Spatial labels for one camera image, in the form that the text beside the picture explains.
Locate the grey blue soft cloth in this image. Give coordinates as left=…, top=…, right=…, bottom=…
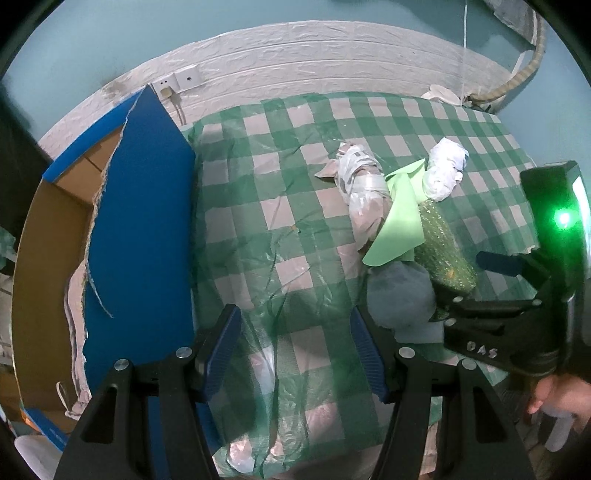
left=367, top=260, right=444, bottom=344

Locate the light green bag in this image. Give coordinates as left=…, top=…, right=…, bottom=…
left=363, top=159, right=427, bottom=267

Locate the white grey plastic bag bundle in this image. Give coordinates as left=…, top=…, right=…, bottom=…
left=315, top=142, right=392, bottom=253

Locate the person's right hand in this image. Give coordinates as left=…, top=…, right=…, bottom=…
left=527, top=374, right=591, bottom=432

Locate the green checkered tablecloth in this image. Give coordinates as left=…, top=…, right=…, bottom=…
left=184, top=93, right=535, bottom=478

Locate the pinkish cloth in box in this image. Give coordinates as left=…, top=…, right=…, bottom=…
left=56, top=262, right=92, bottom=421

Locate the blue cardboard box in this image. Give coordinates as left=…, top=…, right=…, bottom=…
left=11, top=88, right=195, bottom=449

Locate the white electric kettle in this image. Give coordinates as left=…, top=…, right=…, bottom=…
left=421, top=84, right=464, bottom=106

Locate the silver foil curtain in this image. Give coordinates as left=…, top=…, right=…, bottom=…
left=484, top=0, right=540, bottom=45

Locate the striped flexible hose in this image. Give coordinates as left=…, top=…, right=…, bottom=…
left=467, top=11, right=547, bottom=105

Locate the grey power cable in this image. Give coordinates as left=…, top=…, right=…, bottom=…
left=166, top=89, right=188, bottom=127

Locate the white wall socket strip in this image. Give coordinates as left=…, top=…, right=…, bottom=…
left=150, top=65, right=202, bottom=100

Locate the thin white hanging cord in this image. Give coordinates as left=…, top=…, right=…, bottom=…
left=461, top=0, right=469, bottom=100

